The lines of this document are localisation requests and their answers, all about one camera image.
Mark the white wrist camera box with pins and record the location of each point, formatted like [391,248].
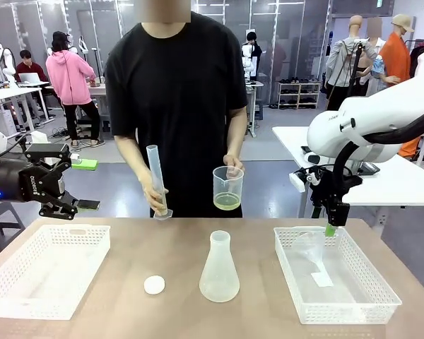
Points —
[40,137]
[297,182]

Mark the white round flask cap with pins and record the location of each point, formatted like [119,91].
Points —
[154,284]

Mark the white workbench desk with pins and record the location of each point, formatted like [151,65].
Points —
[99,88]

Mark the black plastic tray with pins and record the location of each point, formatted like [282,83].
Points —
[369,169]

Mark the person's left hand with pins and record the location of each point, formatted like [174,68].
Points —
[235,163]

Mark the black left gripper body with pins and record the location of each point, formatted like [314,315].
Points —
[7,183]

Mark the black tripod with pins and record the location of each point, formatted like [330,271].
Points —
[355,67]

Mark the white office desk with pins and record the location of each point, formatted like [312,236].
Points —
[7,92]

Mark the silver laptop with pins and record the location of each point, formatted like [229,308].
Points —
[30,78]

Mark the person in pink hoodie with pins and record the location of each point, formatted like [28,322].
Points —
[69,76]

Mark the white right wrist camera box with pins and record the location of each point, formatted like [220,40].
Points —
[297,182]

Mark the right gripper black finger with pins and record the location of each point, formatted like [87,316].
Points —
[316,211]
[339,213]

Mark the person's right hand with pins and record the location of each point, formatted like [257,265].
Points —
[150,192]

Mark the clothes rack with dark clothes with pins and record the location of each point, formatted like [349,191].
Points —
[415,56]

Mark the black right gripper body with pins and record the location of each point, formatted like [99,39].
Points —
[319,187]

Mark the mannequin in orange garment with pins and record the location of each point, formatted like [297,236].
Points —
[395,60]

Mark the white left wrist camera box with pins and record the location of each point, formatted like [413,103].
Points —
[40,137]

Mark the white paper label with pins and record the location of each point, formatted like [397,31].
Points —
[321,279]

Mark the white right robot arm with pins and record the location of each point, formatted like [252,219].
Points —
[374,109]

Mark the person's black T-shirt torso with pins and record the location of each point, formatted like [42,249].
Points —
[176,88]

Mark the mannequin in orange trousers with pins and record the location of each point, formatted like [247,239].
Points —
[410,148]

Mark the white perforated plastic basket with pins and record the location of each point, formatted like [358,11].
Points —
[39,307]
[339,312]

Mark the person's left forearm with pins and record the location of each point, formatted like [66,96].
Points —
[236,134]

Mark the white side table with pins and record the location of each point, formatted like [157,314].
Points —
[392,190]

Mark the standing person in black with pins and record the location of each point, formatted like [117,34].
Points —
[254,53]

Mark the person in blue white dress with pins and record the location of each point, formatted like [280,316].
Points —
[374,84]

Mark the white standing desk cart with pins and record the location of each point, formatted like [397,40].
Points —
[254,106]

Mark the translucent plastic Erlenmeyer flask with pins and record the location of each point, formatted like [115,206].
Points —
[219,279]

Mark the clear plastic graduated cylinder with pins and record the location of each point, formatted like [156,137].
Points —
[153,159]

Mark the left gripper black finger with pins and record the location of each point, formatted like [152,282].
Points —
[46,152]
[60,206]

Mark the clear plastic beaker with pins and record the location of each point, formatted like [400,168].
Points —
[228,203]

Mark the seated person in red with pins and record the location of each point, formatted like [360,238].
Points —
[28,69]

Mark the grey plastic stool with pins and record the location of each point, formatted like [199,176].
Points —
[3,212]

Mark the clear plastic funnel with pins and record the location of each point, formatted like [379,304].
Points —
[314,252]

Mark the white humanoid robot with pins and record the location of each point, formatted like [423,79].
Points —
[7,60]

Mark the mannequin in grey hoodie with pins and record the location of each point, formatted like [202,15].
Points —
[339,63]

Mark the white shoe rack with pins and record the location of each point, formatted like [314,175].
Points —
[298,93]

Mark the person's right forearm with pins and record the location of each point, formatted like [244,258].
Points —
[134,162]

